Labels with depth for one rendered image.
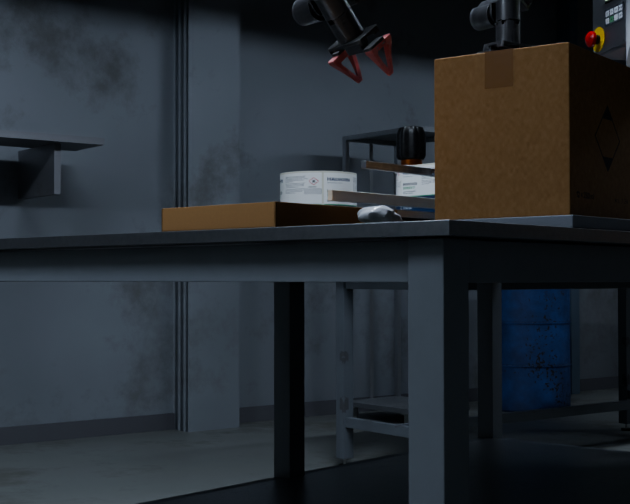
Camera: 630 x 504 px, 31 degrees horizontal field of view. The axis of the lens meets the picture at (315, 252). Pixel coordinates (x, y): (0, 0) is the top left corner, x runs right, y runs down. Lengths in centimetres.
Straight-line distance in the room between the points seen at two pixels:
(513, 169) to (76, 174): 385
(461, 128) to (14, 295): 371
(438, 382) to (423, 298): 11
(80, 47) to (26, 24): 28
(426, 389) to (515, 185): 44
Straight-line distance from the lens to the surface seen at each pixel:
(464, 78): 188
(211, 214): 179
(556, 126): 180
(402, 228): 150
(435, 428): 152
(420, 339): 152
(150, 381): 567
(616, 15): 277
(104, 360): 554
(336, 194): 205
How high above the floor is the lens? 76
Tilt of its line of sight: 1 degrees up
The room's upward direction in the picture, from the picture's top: straight up
